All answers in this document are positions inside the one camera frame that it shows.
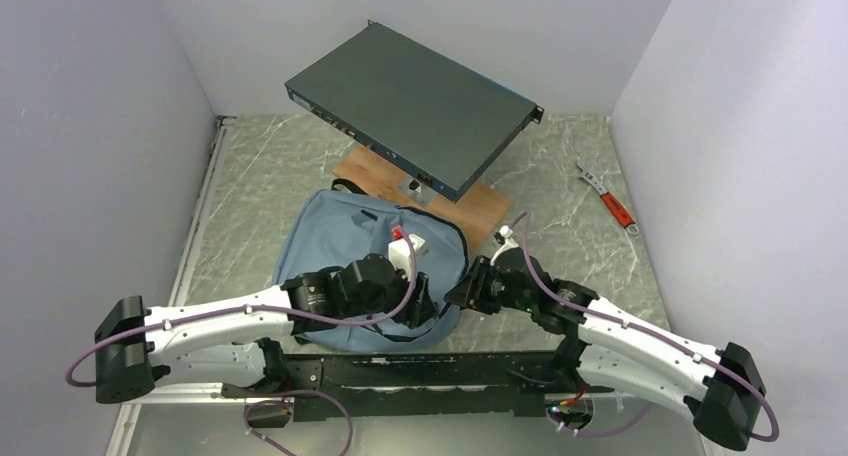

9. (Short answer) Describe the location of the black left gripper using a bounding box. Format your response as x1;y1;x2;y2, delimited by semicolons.
344;255;439;327

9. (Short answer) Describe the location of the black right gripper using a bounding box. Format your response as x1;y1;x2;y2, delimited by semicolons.
445;254;535;314

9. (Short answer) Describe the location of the blue student backpack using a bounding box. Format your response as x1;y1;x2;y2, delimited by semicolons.
271;189;469;353

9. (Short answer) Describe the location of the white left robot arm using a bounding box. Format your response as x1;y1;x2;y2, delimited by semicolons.
94;254;439;404

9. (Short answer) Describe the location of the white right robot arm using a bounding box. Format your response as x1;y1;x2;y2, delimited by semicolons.
445;248;780;451

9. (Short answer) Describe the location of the brown wooden board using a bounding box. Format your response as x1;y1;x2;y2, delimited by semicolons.
333;146;513;255

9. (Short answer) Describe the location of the dark teal rack server unit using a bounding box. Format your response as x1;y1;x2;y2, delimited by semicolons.
285;21;544;202

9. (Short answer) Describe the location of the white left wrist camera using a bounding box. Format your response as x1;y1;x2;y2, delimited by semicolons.
388;225;429;271

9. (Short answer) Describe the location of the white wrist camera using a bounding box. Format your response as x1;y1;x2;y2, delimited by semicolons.
490;225;520;266
388;225;429;271

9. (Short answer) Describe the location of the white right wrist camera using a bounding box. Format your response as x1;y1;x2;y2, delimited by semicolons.
490;225;520;266

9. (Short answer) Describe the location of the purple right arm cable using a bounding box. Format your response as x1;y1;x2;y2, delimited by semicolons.
508;211;780;444

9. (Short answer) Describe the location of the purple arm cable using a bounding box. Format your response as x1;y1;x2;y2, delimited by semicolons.
64;230;420;388
508;211;780;444

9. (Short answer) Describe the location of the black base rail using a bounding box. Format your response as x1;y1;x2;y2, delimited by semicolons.
221;350;617;422

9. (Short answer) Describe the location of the metal stand bracket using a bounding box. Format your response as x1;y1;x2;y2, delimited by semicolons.
397;176;437;208

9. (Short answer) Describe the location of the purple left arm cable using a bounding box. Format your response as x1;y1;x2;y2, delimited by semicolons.
64;230;420;388

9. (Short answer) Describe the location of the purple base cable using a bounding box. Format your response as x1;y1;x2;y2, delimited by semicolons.
242;389;356;456

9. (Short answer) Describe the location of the red handled adjustable wrench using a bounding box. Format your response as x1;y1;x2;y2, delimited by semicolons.
575;159;640;236

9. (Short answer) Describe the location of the aluminium frame rail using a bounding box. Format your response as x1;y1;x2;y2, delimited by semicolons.
105;116;237;456

